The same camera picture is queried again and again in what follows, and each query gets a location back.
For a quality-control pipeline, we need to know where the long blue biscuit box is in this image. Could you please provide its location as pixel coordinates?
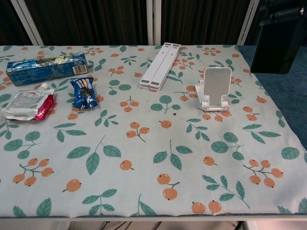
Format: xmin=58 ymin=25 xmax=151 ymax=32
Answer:
xmin=5 ymin=53 xmax=88 ymax=87

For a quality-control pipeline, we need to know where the white partition frame post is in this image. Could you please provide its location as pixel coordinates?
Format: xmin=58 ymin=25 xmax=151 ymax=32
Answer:
xmin=146 ymin=0 xmax=163 ymax=46
xmin=10 ymin=0 xmax=45 ymax=46
xmin=236 ymin=0 xmax=261 ymax=46

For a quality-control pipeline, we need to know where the floral orange fruit tablecloth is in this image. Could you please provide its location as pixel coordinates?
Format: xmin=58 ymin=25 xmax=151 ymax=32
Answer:
xmin=0 ymin=44 xmax=307 ymax=219

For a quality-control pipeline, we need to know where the black smartphone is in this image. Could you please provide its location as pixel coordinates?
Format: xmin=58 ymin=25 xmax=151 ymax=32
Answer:
xmin=249 ymin=11 xmax=305 ymax=75

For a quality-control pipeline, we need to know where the white folded laptop stand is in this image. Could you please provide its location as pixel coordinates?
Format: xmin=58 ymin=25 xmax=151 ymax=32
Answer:
xmin=139 ymin=42 xmax=183 ymax=92

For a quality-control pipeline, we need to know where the small blue cookie pack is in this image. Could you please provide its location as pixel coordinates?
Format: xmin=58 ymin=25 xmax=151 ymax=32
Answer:
xmin=69 ymin=76 xmax=99 ymax=111

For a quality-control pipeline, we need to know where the white spout pouch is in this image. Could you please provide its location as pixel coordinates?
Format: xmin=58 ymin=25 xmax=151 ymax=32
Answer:
xmin=0 ymin=82 xmax=56 ymax=121

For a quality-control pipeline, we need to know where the white phone holder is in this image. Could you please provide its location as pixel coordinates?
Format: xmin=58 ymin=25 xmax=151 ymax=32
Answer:
xmin=194 ymin=67 xmax=233 ymax=113

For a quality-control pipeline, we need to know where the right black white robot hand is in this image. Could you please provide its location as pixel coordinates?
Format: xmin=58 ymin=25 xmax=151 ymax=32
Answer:
xmin=258 ymin=0 xmax=307 ymax=26

